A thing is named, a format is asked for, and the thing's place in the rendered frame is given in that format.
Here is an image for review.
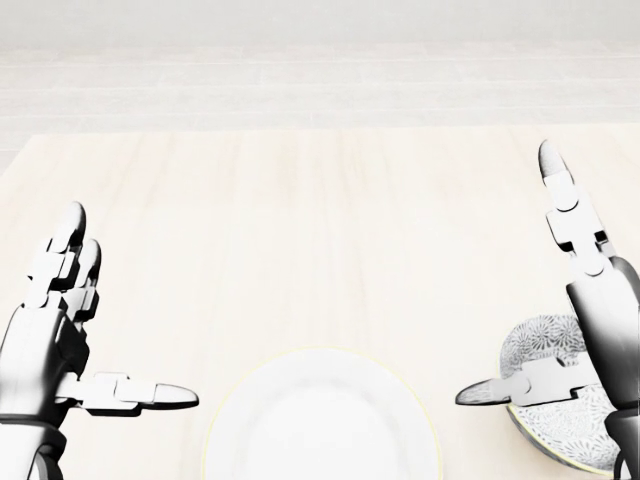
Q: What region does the silver robot left hand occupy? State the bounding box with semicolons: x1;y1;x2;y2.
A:
0;201;201;424

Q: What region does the silver robot right hand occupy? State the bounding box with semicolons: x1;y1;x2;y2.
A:
454;139;640;407

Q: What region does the patterned bowl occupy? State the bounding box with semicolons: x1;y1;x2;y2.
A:
498;313;630;476

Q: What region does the white round plate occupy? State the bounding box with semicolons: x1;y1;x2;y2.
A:
202;347;444;480

